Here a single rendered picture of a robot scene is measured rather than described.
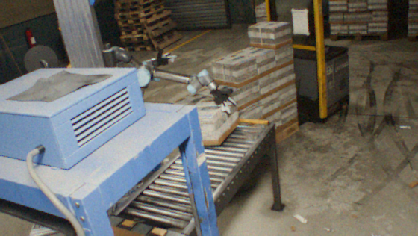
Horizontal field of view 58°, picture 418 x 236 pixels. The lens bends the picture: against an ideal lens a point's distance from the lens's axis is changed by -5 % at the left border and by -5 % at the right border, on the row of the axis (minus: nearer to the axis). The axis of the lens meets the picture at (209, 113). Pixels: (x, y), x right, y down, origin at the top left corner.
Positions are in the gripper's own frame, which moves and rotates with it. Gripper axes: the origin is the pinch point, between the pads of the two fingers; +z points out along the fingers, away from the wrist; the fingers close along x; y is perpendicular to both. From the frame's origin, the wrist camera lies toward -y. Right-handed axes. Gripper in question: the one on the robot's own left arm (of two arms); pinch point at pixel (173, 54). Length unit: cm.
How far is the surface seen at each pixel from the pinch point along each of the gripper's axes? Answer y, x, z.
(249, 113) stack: 65, 53, 51
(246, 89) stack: 39, 48, 52
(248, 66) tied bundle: 17, 45, 57
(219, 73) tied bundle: 26, 22, 38
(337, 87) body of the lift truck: 80, 57, 191
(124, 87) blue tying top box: -73, 187, -128
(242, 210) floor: 108, 119, -16
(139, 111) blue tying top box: -60, 187, -124
